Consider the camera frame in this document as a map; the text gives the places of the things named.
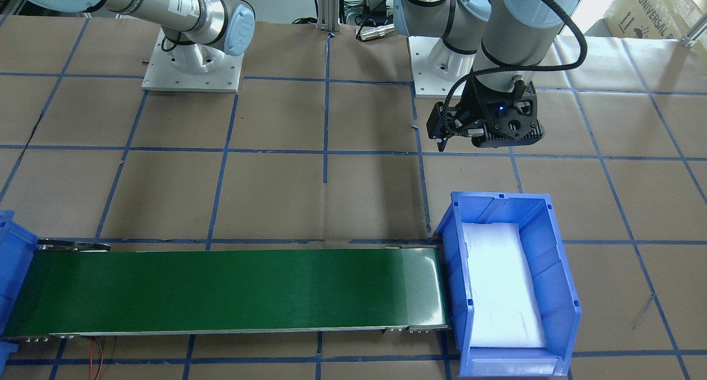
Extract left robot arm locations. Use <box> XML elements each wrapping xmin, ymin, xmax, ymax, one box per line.
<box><xmin>393</xmin><ymin>0</ymin><xmax>588</xmax><ymax>151</ymax></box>

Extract black power adapter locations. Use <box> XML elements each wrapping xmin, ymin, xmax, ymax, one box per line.
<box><xmin>359</xmin><ymin>0</ymin><xmax>387</xmax><ymax>26</ymax></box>

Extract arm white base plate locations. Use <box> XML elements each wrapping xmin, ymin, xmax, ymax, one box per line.
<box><xmin>409</xmin><ymin>33</ymin><xmax>484</xmax><ymax>99</ymax></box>
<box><xmin>141</xmin><ymin>31</ymin><xmax>244</xmax><ymax>93</ymax></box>

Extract cardboard box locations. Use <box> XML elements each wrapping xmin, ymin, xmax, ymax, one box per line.
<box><xmin>603</xmin><ymin>0</ymin><xmax>705</xmax><ymax>39</ymax></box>

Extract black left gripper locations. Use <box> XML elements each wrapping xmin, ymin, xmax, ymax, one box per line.
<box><xmin>426</xmin><ymin>75</ymin><xmax>545</xmax><ymax>152</ymax></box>

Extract silver cylindrical connector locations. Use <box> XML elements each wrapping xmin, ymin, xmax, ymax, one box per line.
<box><xmin>357</xmin><ymin>24</ymin><xmax>396</xmax><ymax>42</ymax></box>

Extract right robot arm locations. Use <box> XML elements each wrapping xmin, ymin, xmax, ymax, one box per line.
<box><xmin>27</xmin><ymin>0</ymin><xmax>256</xmax><ymax>57</ymax></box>

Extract aluminium frame post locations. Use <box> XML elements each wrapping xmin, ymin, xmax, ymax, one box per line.
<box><xmin>315</xmin><ymin>0</ymin><xmax>342</xmax><ymax>35</ymax></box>

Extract white foam pad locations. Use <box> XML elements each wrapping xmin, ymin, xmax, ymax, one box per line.
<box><xmin>462</xmin><ymin>223</ymin><xmax>546</xmax><ymax>348</ymax></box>

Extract green conveyor belt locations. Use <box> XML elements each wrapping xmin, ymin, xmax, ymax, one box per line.
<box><xmin>2</xmin><ymin>247</ymin><xmax>451</xmax><ymax>338</ymax></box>

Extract blue bin at belt end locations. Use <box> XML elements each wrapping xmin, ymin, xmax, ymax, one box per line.
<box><xmin>0</xmin><ymin>210</ymin><xmax>40</xmax><ymax>360</ymax></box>

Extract red and black wires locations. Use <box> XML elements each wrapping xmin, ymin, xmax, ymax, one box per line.
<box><xmin>89</xmin><ymin>336</ymin><xmax>104</xmax><ymax>380</ymax></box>

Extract blue bin with foam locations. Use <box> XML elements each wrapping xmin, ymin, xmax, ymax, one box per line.
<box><xmin>436</xmin><ymin>192</ymin><xmax>582</xmax><ymax>377</ymax></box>

